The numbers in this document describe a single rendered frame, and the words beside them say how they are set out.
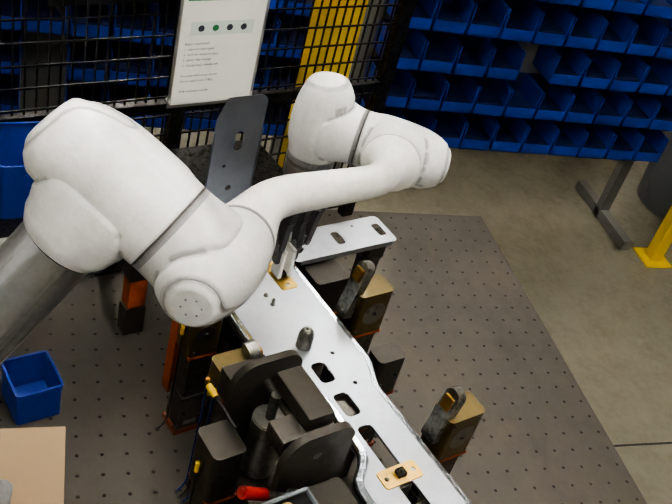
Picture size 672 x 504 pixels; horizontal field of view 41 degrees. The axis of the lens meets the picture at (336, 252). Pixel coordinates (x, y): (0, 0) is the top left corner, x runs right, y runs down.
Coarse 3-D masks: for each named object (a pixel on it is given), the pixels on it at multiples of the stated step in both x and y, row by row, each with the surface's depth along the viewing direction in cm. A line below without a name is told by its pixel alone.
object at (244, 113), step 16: (240, 96) 183; (256, 96) 185; (224, 112) 183; (240, 112) 185; (256, 112) 188; (224, 128) 186; (240, 128) 188; (256, 128) 191; (224, 144) 188; (256, 144) 193; (224, 160) 191; (240, 160) 194; (256, 160) 196; (208, 176) 191; (224, 176) 194; (240, 176) 197; (224, 192) 197; (240, 192) 200
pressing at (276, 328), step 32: (256, 320) 182; (288, 320) 185; (320, 320) 187; (320, 352) 180; (352, 352) 182; (320, 384) 173; (352, 384) 175; (352, 416) 168; (384, 416) 170; (352, 448) 163; (416, 448) 166; (416, 480) 160; (448, 480) 162
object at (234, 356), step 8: (224, 352) 164; (232, 352) 164; (240, 352) 165; (216, 360) 162; (224, 360) 162; (232, 360) 162; (240, 360) 163; (216, 368) 161; (208, 376) 164; (216, 376) 161; (216, 384) 162; (208, 392) 164; (208, 400) 165; (208, 408) 167; (200, 416) 170; (208, 416) 166; (208, 424) 168; (192, 448) 176; (192, 456) 177; (184, 480) 184; (176, 496) 181
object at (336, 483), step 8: (328, 480) 145; (336, 480) 146; (312, 488) 143; (320, 488) 144; (328, 488) 144; (336, 488) 144; (344, 488) 145; (320, 496) 143; (328, 496) 143; (336, 496) 143; (344, 496) 144; (352, 496) 144
